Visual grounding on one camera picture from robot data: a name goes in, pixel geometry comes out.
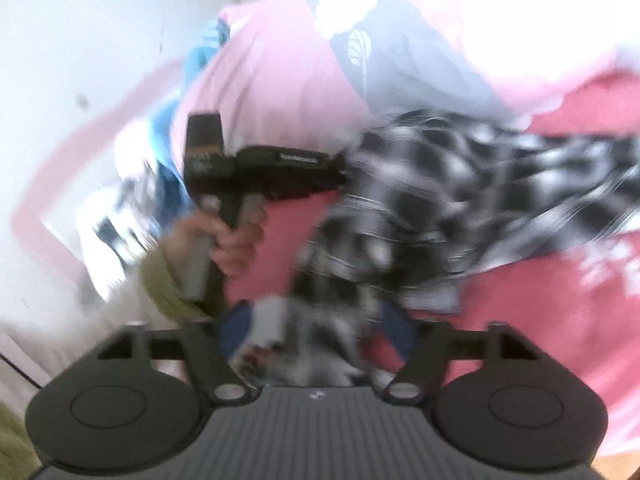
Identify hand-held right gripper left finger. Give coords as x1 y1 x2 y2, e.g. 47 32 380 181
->
97 302 251 403

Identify person's left hand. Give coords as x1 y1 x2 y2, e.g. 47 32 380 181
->
165 207 268 286

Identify teal printed pillow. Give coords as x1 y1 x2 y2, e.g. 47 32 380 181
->
155 17 231 196

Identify black white plaid pants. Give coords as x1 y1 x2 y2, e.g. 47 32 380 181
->
240 110 640 386

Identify pink grey floral duvet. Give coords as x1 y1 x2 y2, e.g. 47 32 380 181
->
170 0 640 131

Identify red floral fleece blanket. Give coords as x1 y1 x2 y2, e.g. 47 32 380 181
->
220 70 640 456

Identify pink headboard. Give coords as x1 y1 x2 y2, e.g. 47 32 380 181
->
10 55 186 281

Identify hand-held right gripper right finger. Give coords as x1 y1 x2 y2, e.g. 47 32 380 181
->
380 305 543 403

